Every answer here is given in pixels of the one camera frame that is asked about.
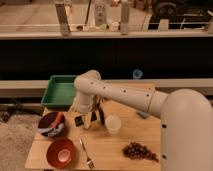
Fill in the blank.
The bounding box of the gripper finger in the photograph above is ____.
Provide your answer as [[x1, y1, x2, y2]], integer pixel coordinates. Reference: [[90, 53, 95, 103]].
[[91, 112, 97, 122], [83, 113, 92, 130]]

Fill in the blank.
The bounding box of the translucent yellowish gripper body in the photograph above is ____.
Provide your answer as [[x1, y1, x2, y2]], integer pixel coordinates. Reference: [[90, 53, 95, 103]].
[[69, 104, 95, 119]]

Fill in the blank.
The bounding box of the black eraser block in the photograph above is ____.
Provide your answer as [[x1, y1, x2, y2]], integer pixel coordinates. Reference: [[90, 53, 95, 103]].
[[74, 116, 84, 127]]

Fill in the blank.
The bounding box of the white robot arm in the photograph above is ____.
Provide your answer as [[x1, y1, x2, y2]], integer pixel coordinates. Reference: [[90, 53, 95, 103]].
[[72, 70, 213, 171]]

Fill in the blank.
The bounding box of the white plastic cup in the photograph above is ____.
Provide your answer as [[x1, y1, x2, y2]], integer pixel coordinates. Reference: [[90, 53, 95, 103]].
[[105, 115, 122, 134]]

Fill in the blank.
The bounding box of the blue cup in background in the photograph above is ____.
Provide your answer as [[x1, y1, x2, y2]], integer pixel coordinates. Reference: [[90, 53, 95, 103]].
[[132, 69, 143, 79]]

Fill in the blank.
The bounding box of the dark patterned bowl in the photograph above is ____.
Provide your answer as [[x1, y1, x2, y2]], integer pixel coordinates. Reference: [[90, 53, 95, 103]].
[[37, 112, 65, 137]]

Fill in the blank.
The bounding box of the green plastic tray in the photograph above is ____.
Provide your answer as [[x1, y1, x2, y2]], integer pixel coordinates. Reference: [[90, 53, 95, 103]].
[[41, 75, 76, 109]]

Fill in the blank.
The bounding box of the red bowl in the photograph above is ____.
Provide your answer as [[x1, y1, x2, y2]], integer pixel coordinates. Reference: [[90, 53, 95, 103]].
[[46, 138, 76, 169]]

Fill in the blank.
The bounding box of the metal fork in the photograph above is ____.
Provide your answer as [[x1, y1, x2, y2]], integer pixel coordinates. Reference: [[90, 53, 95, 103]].
[[79, 139, 95, 169]]

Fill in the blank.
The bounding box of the blue sponge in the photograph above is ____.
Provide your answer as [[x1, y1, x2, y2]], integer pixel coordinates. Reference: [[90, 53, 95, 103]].
[[137, 111, 149, 119]]

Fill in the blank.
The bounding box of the bunch of dark grapes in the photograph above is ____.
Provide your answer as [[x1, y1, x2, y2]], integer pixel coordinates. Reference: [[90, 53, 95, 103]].
[[122, 142, 159, 162]]

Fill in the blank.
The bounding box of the black handled brush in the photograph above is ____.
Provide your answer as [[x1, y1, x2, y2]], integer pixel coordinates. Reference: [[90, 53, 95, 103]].
[[97, 101, 105, 125]]

